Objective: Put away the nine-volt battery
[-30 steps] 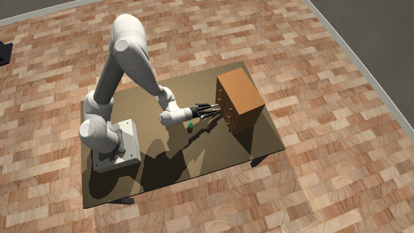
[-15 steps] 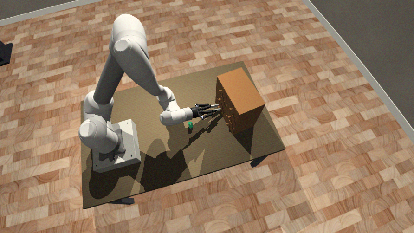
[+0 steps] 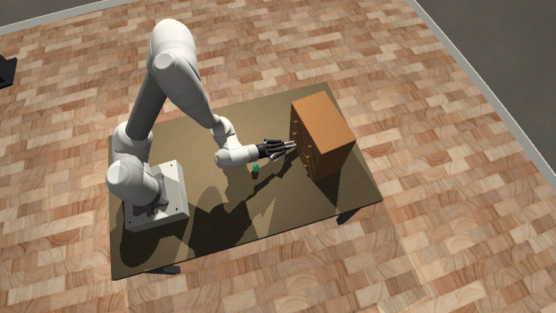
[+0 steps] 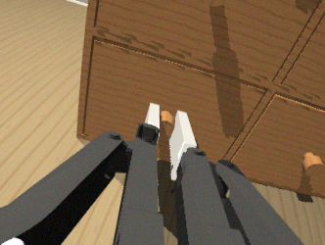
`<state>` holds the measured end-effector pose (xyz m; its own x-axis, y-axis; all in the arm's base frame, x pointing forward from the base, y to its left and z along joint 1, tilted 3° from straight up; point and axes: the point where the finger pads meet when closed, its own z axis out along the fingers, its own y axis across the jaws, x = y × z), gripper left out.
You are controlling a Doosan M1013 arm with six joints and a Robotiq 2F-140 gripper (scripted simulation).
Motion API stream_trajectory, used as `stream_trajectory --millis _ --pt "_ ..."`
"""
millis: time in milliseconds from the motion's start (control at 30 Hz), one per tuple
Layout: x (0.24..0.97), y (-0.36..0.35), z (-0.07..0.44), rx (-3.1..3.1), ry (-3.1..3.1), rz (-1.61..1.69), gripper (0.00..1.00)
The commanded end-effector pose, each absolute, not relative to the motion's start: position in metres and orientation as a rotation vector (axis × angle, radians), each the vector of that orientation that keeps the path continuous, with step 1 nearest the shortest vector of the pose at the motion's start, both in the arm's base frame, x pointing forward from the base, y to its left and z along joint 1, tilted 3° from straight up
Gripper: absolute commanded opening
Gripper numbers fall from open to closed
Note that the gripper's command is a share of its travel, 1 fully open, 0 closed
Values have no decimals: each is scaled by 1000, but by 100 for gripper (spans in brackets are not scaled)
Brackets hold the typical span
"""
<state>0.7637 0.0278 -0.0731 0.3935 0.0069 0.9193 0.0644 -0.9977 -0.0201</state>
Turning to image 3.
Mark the orange-brown wooden chest of drawers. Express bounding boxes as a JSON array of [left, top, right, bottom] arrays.
[[290, 91, 357, 181]]

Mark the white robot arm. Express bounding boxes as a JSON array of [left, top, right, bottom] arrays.
[[105, 19, 259, 219]]

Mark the brown wooden drawer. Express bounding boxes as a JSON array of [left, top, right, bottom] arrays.
[[301, 151, 314, 180], [291, 105, 305, 138], [290, 130, 302, 156], [304, 129, 321, 163], [302, 141, 317, 172], [290, 118, 303, 148]]

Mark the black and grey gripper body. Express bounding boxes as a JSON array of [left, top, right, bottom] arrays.
[[256, 143, 273, 159]]

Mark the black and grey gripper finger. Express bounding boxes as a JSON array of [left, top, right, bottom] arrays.
[[267, 144, 296, 161], [263, 139, 294, 148]]

